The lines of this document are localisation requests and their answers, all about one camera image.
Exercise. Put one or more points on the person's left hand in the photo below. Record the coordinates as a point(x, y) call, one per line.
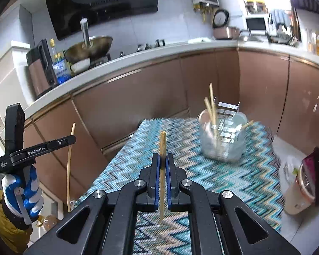
point(29, 191)

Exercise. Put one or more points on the black copper kettle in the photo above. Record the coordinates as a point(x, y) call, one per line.
point(38, 74)

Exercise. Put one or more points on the brass water heater valves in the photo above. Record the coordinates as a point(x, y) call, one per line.
point(203, 12)

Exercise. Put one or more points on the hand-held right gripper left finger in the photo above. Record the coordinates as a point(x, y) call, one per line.
point(155, 183)

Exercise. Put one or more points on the copper lower cabinets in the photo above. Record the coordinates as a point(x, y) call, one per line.
point(138, 95)

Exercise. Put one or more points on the black glass range hood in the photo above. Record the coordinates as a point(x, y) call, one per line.
point(101, 2)

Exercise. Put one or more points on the stacked steel pots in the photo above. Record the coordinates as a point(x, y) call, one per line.
point(256, 6)

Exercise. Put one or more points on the black gas stove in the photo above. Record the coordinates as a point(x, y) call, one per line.
point(138, 48)

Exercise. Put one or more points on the blue salt bag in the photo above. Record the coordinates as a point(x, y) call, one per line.
point(61, 73)

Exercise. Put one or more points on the white plastic bag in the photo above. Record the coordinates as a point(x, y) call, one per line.
point(289, 167)

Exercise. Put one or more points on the person's left forearm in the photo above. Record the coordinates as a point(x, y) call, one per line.
point(5, 233)

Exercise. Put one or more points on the blue towel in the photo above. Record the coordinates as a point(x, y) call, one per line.
point(279, 18)

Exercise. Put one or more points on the copper rice cooker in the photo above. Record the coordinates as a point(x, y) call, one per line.
point(226, 32)

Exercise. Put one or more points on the kitchen window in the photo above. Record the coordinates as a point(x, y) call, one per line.
point(287, 2)

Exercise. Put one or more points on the white bowl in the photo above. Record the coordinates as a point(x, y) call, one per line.
point(81, 65)

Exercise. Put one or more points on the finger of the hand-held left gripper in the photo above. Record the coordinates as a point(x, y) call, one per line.
point(62, 141)

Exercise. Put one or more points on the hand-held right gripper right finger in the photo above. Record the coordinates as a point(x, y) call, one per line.
point(170, 183)

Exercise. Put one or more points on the steel pot lid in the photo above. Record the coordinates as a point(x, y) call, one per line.
point(251, 35)

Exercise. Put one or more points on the clear plastic bottle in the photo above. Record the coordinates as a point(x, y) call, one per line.
point(311, 42)

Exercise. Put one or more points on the plastic drink cup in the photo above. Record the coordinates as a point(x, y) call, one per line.
point(297, 196)

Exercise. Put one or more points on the black frying pan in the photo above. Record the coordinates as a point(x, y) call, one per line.
point(283, 39)

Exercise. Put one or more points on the white microwave oven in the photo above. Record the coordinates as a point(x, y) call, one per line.
point(256, 24)

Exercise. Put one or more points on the teal chevron table mat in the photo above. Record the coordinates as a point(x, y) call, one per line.
point(228, 180)

